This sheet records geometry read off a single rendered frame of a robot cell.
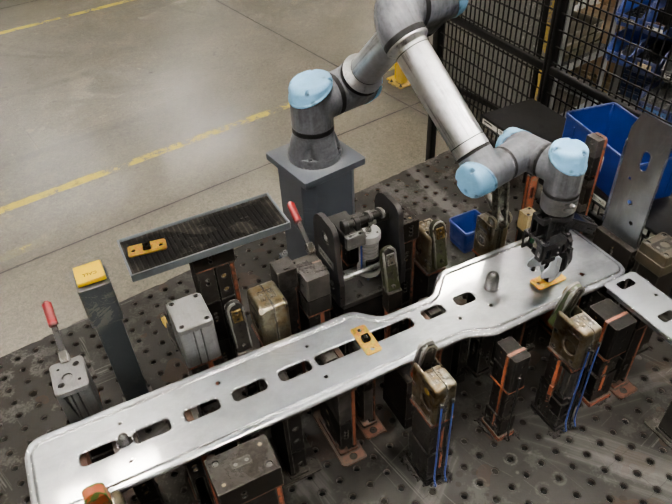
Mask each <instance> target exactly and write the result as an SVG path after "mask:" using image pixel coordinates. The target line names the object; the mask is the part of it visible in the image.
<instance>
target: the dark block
mask: <svg viewBox="0 0 672 504"><path fill-rule="evenodd" d="M401 208H402V211H403V215H404V224H403V231H404V245H405V261H406V267H405V282H403V283H400V288H401V289H402V307H401V309H402V308H404V307H407V306H409V305H412V303H413V279H414V258H415V248H416V239H417V238H418V234H419V218H418V217H417V216H416V215H415V214H413V213H412V212H411V211H410V210H409V209H408V208H407V207H406V206H405V205H401ZM409 328H411V320H410V319H404V320H402V321H399V329H398V331H399V332H402V331H404V330H406V329H409Z"/></svg>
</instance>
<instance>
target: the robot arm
mask: <svg viewBox="0 0 672 504"><path fill-rule="evenodd" d="M467 4H468V0H376V2H375V6H374V24H375V29H376V33H375V34H374V35H373V36H372V38H371V39H370V40H369V41H368V42H367V43H366V45H365V46H364V47H363V48H362V49H361V51H360V52H359V53H355V54H352V55H350V56H348V57H347V58H346V59H345V61H344V62H343V63H342V64H341V65H340V67H338V68H337V69H334V70H332V71H329V72H327V71H325V70H321V69H314V70H313V71H311V70H307V71H304V72H301V73H299V74H298V75H296V76H295V77H294V78H293V79H292V80H291V81H290V83H289V88H288V90H289V94H288V101H289V105H290V115H291V126H292V135H291V139H290V144H289V147H288V159H289V161H290V162H291V164H293V165H294V166H296V167H298V168H301V169H306V170H319V169H324V168H328V167H330V166H333V165H334V164H336V163H337V162H338V161H339V160H340V159H341V156H342V149H341V144H340V142H339V140H338V137H337V135H336V132H335V130H334V117H336V116H338V115H340V114H342V113H345V112H347V111H349V110H352V109H354V108H356V107H359V106H361V105H365V104H368V103H370V102H371V101H373V100H374V99H375V98H377V97H378V96H379V94H380V92H381V90H382V85H381V84H382V83H383V78H382V76H383V75H384V74H385V73H386V72H387V71H388V70H389V69H390V68H391V67H392V66H393V65H394V64H395V63H396V62H397V63H398V64H399V66H400V68H401V69H402V71H403V73H404V74H405V76H406V78H407V79H408V81H409V83H410V84H411V86H412V88H413V89H414V91H415V93H416V94H417V96H418V98H419V99H420V101H421V103H422V104H423V106H424V107H425V109H426V111H427V112H428V114H429V116H430V117H431V119H432V121H433V122H434V124H435V126H436V127H437V129H438V131H439V132H440V134H441V136H442V137H443V139H444V141H445V142H446V144H447V146H448V147H449V149H450V151H451V152H452V154H453V156H454V157H455V159H456V161H457V162H458V164H459V166H460V167H459V168H458V170H457V172H456V176H455V178H456V180H457V186H458V188H459V189H460V191H461V192H462V193H463V194H464V195H466V196H468V197H470V198H479V197H482V196H484V195H486V194H488V193H491V192H493V191H495V190H496V189H497V188H498V187H500V186H502V185H503V184H505V183H507V182H508V181H510V180H512V179H514V178H516V177H517V176H519V175H521V174H522V173H524V172H528V173H530V174H532V175H534V176H536V177H538V178H541V179H543V180H544V184H543V188H542V194H541V199H540V210H538V211H536V212H533V215H532V221H531V226H530V227H529V228H527V229H525V230H524V232H523V238H522V243H521V248H523V247H526V246H527V247H529V248H530V250H531V252H532V253H533V254H534V255H535V256H534V257H533V258H531V259H530V260H529V261H528V263H527V266H528V267H535V266H540V271H541V276H540V277H541V278H542V279H544V278H548V282H551V281H553V280H555V279H556V278H557V277H558V276H560V274H561V273H562V272H563V271H564V270H565V269H566V268H567V267H568V265H569V264H570V263H571V261H572V257H573V249H574V248H573V247H572V245H573V239H572V236H571V235H572V234H571V233H570V232H569V231H570V229H573V230H577V231H581V232H583V233H588V234H592V233H593V232H594V231H595V229H596V228H597V227H598V225H597V224H596V223H595V221H594V220H593V219H592V218H590V217H589V216H587V215H582V214H579V213H575V211H576V208H577V204H578V200H579V196H580V192H581V188H582V184H583V180H584V175H585V172H586V171H587V167H588V164H587V162H588V156H589V149H588V147H587V145H586V144H585V143H583V142H582V141H580V140H577V139H570V138H560V139H557V140H555V141H554V142H553V143H551V142H549V141H547V140H545V139H542V138H540V137H538V136H536V135H534V134H532V133H531V132H529V131H526V130H522V129H519V128H516V127H510V128H508V129H506V130H505V131H504V132H503V134H501V135H500V136H499V138H498V140H497V142H496V145H495V148H493V147H492V145H491V143H490V142H489V140H488V139H487V137H486V135H485V134H484V132H483V130H482V129H481V127H480V125H479V124H478V122H477V120H476V119H475V117H474V115H473V114H472V112H471V110H470V109H469V107H468V105H467V104H466V102H465V100H464V99H463V97H462V96H461V94H460V92H459V91H458V89H457V87H456V86H455V84H454V82H453V81H452V79H451V77H450V76H449V74H448V72H447V71H446V69H445V67H444V66H443V64H442V62H441V61H440V59H439V57H438V56H437V54H436V52H435V51H434V49H433V47H432V46H431V44H430V42H429V41H428V39H427V37H429V36H431V35H432V34H433V33H434V32H435V31H436V30H437V29H438V28H439V27H440V26H441V25H442V24H443V23H444V22H446V21H447V20H449V19H451V18H456V17H458V15H460V14H462V13H463V12H464V10H465V9H466V7H467ZM569 228H570V229H569ZM526 234H528V235H529V240H528V241H527V242H524V239H525V235H526Z"/></svg>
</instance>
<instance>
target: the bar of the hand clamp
mask: <svg viewBox="0 0 672 504"><path fill-rule="evenodd" d="M509 192H510V181H508V182H507V183H505V184H503V185H502V186H500V187H498V188H497V189H496V190H495V191H493V192H492V216H494V217H495V218H496V219H497V222H498V225H497V228H496V229H498V228H499V217H500V210H501V213H502V215H503V216H504V221H502V222H501V223H502V224H504V225H508V214H509Z"/></svg>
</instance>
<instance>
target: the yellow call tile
mask: <svg viewBox="0 0 672 504"><path fill-rule="evenodd" d="M73 273H74V276H75V280H76V283H77V286H78V288H80V287H83V286H86V285H89V284H92V283H95V282H98V281H101V280H104V279H107V277H106V274H105V271H104V269H103V266H102V263H101V260H96V261H93V262H90V263H87V264H84V265H81V266H78V267H75V268H73Z"/></svg>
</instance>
